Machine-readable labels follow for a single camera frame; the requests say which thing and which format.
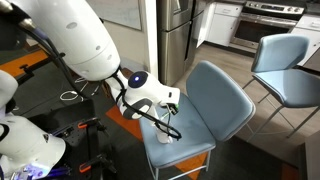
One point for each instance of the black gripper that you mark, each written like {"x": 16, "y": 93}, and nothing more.
{"x": 171, "y": 106}

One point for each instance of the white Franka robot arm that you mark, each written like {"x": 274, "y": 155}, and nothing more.
{"x": 76, "y": 40}

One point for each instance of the white ceramic mug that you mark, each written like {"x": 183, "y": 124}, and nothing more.
{"x": 165, "y": 137}

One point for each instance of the blue padded chair metal legs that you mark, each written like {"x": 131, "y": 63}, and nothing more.
{"x": 213, "y": 100}

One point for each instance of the blue bar chair dark shell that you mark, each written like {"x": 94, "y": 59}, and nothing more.
{"x": 286, "y": 83}

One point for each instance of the curved wooden stool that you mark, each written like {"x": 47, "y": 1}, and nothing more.
{"x": 127, "y": 72}

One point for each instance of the stainless steel refrigerator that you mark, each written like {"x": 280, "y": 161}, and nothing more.
{"x": 173, "y": 43}

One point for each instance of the black robot table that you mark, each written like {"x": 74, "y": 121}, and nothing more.
{"x": 76, "y": 113}

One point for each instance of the white cabinet beside refrigerator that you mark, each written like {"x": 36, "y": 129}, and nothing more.
{"x": 221, "y": 26}

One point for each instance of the stainless steel oven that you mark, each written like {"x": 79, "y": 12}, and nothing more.
{"x": 263, "y": 28}

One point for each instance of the grey counter island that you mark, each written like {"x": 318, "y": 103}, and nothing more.
{"x": 313, "y": 156}

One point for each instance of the white kitchen base cabinet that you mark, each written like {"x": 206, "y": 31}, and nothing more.
{"x": 310, "y": 30}

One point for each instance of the white wall board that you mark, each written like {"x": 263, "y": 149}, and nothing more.
{"x": 126, "y": 13}

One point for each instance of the black camera mount rod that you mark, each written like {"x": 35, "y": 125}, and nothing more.
{"x": 26, "y": 70}

